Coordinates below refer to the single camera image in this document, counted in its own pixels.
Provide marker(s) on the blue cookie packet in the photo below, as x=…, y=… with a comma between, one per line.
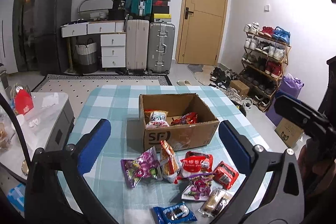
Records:
x=179, y=213

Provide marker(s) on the brown cardboard SF box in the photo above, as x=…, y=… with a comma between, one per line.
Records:
x=183, y=136

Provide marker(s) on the woven laundry basket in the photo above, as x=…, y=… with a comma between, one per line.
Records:
x=87, y=56

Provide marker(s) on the purple gift bag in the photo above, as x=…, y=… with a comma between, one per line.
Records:
x=290, y=85

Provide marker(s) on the yellow wooden door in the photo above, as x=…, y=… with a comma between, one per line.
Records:
x=201, y=30

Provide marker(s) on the wooden shoe rack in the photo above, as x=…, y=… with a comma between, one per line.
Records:
x=264, y=64

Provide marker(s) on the person's right hand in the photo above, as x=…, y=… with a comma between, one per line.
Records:
x=316, y=167

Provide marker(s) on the teal plaid tablecloth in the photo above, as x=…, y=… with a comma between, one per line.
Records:
x=119, y=105

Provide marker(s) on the silver hard suitcase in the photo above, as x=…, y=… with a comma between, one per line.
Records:
x=160, y=47

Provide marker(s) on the red spicy snack bag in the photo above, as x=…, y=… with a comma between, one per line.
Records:
x=189, y=118

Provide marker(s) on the small cardboard box floor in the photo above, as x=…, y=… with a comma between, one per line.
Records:
x=240, y=87

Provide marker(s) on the dotted floor rug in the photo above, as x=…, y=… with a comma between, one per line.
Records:
x=79, y=87

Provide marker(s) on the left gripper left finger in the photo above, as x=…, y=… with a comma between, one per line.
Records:
x=56, y=190

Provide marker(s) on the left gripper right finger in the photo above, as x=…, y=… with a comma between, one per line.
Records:
x=283, y=201

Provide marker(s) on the stacked shoe boxes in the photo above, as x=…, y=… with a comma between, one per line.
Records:
x=160, y=11

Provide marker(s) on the black bag on desk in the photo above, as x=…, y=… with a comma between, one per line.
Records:
x=118, y=11

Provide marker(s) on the beige hard suitcase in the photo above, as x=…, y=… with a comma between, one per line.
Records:
x=137, y=37

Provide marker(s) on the grey side table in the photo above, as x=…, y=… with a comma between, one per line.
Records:
x=47, y=125

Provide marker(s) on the red gift box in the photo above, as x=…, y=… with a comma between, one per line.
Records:
x=23, y=102

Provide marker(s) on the white pink snack bag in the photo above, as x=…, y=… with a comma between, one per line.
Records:
x=157, y=119

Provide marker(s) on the white drawer desk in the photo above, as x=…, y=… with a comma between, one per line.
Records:
x=110, y=37

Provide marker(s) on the purple snack bag small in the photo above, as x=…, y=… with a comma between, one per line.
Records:
x=199, y=187

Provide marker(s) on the small red snack packet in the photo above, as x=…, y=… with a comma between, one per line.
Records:
x=225, y=175

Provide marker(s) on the purple snack bag large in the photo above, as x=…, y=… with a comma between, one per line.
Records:
x=146, y=165

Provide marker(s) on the beige slipper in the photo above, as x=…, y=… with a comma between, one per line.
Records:
x=184, y=83

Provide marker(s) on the clear wrapped pastry packet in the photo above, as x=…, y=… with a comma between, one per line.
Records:
x=217, y=201

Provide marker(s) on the orange noodle snack bag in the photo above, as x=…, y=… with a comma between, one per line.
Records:
x=168, y=162

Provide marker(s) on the cat logo cardboard box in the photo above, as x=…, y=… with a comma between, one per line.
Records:
x=288, y=132

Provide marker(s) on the red white snack bag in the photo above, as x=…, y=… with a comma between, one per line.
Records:
x=194, y=163

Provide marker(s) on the black refrigerator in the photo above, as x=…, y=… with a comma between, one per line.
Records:
x=51, y=47

